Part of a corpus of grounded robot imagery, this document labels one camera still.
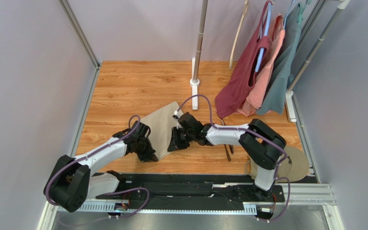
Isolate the beige cloth napkin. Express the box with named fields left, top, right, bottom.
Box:
left=141, top=101, right=179, bottom=161

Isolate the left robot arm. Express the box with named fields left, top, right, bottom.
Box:
left=43, top=121, right=158, bottom=212

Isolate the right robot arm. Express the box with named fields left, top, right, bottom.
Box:
left=168, top=113, right=288, bottom=192

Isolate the pink shirt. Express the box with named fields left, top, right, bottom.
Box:
left=236, top=14, right=285, bottom=116

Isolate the maroon tank top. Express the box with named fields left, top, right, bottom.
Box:
left=215, top=8, right=270, bottom=118

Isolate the left rack pole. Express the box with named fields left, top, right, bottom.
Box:
left=191, top=0, right=208, bottom=85

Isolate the rack pole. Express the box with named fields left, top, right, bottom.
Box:
left=191, top=0, right=208, bottom=85
left=287, top=0, right=350, bottom=95

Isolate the blue hanger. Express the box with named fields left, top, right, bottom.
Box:
left=254, top=0, right=273, bottom=72

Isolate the right white rack foot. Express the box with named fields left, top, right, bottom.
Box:
left=285, top=90, right=297, bottom=123

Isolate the teal shirt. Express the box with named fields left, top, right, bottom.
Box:
left=256, top=2, right=305, bottom=115

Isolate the beige baseball cap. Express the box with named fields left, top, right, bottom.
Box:
left=244, top=146, right=309, bottom=182

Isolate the beige wooden hanger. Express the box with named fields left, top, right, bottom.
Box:
left=229, top=0, right=249, bottom=70

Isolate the right rack pole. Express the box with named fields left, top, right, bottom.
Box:
left=287, top=0, right=350, bottom=95

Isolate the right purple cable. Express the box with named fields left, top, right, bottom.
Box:
left=174, top=94, right=291, bottom=223

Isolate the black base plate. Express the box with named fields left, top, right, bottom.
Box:
left=88, top=171, right=288, bottom=211

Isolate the aluminium frame rail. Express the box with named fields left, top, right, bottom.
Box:
left=37, top=183, right=345, bottom=230

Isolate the left aluminium corner post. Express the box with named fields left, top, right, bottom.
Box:
left=58, top=0, right=101, bottom=69

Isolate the aluminium corner post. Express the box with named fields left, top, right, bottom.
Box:
left=58, top=0, right=101, bottom=69
left=285, top=0, right=327, bottom=73

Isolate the right aluminium corner post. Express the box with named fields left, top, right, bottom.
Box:
left=285, top=0, right=327, bottom=73

